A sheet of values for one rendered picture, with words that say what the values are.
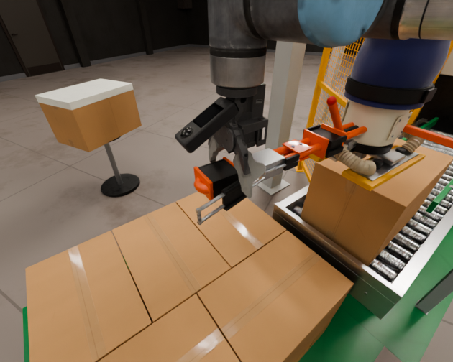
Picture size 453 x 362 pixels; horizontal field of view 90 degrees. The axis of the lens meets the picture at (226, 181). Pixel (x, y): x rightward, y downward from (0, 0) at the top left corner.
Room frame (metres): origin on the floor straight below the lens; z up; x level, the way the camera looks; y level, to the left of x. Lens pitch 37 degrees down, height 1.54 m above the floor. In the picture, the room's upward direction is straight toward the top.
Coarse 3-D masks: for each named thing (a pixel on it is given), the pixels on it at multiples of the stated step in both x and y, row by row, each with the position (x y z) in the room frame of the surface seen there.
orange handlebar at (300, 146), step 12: (348, 132) 0.63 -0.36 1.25; (360, 132) 0.65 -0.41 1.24; (408, 132) 0.66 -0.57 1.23; (420, 132) 0.64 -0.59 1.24; (432, 132) 0.63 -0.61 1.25; (288, 144) 0.54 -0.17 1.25; (300, 144) 0.54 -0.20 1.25; (444, 144) 0.58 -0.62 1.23; (288, 156) 0.49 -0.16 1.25; (300, 156) 0.50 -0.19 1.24; (204, 192) 0.36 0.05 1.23
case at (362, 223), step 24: (336, 168) 0.88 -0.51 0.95; (408, 168) 0.88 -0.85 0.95; (432, 168) 0.88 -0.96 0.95; (312, 192) 0.91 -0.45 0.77; (336, 192) 0.83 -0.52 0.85; (360, 192) 0.75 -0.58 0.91; (384, 192) 0.70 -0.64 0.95; (408, 192) 0.70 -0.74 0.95; (312, 216) 0.88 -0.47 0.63; (336, 216) 0.79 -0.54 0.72; (360, 216) 0.72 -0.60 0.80; (384, 216) 0.66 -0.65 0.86; (408, 216) 0.81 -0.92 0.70; (336, 240) 0.76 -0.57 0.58; (360, 240) 0.68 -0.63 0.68; (384, 240) 0.62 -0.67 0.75
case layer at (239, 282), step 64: (64, 256) 0.69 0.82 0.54; (128, 256) 0.69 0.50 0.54; (192, 256) 0.69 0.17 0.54; (256, 256) 0.69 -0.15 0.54; (320, 256) 0.69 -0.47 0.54; (64, 320) 0.39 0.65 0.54; (128, 320) 0.39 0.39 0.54; (192, 320) 0.39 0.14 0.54; (256, 320) 0.39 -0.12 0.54; (320, 320) 0.39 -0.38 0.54
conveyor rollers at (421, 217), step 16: (432, 144) 1.90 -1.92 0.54; (448, 176) 1.38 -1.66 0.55; (432, 192) 1.21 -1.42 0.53; (448, 208) 1.06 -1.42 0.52; (416, 224) 0.90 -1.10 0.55; (432, 224) 0.91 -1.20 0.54; (400, 240) 0.80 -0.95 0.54; (416, 240) 0.80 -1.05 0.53; (384, 256) 0.69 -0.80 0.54; (400, 256) 0.71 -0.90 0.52; (384, 272) 0.60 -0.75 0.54
